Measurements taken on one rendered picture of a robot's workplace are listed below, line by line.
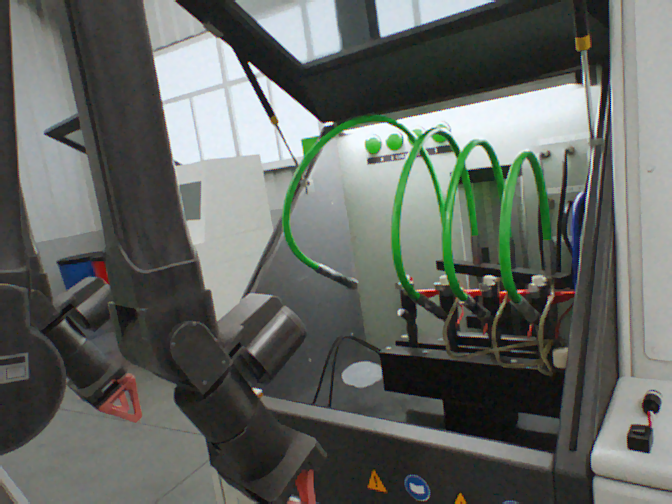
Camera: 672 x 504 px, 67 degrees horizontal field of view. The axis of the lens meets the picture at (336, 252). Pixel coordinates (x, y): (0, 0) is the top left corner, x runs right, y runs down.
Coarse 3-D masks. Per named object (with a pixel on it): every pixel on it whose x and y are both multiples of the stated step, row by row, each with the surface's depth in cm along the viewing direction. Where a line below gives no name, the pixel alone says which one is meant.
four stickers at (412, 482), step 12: (372, 468) 76; (372, 480) 76; (384, 480) 75; (408, 480) 72; (420, 480) 71; (384, 492) 75; (408, 492) 73; (420, 492) 71; (456, 492) 68; (468, 492) 67
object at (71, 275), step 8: (72, 256) 647; (80, 256) 630; (88, 256) 614; (64, 264) 610; (72, 264) 609; (80, 264) 610; (88, 264) 614; (64, 272) 614; (72, 272) 611; (80, 272) 612; (88, 272) 615; (64, 280) 620; (72, 280) 614; (80, 280) 614
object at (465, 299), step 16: (480, 144) 84; (464, 160) 78; (496, 160) 89; (496, 176) 91; (448, 192) 75; (448, 208) 73; (448, 224) 73; (448, 240) 73; (512, 240) 94; (448, 256) 73; (512, 256) 95; (448, 272) 73; (464, 304) 78; (480, 304) 81
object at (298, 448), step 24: (264, 408) 46; (240, 432) 44; (264, 432) 45; (288, 432) 49; (240, 456) 44; (264, 456) 45; (288, 456) 47; (312, 456) 46; (240, 480) 47; (264, 480) 46; (288, 480) 44
